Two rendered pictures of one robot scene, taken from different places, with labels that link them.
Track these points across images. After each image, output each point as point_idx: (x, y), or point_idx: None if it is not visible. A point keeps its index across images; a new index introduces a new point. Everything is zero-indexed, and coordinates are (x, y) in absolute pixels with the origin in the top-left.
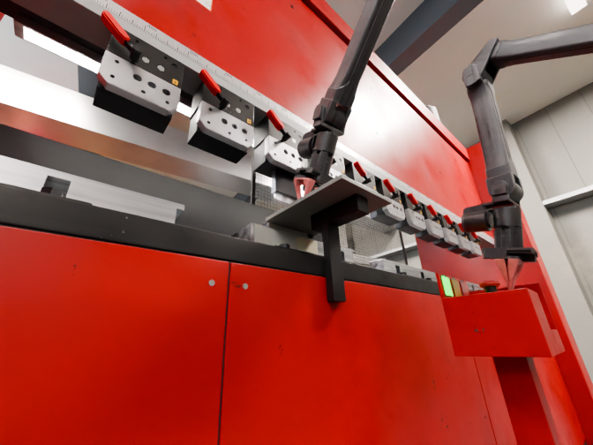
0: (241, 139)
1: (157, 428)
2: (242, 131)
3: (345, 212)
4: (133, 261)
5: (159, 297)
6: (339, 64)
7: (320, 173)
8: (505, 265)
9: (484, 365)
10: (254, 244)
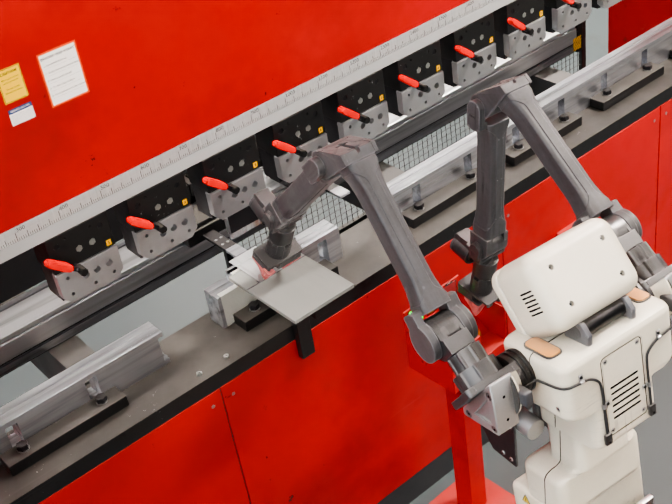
0: (184, 234)
1: (210, 470)
2: (182, 225)
3: None
4: (172, 426)
5: (190, 431)
6: None
7: (280, 263)
8: (470, 304)
9: None
10: (232, 365)
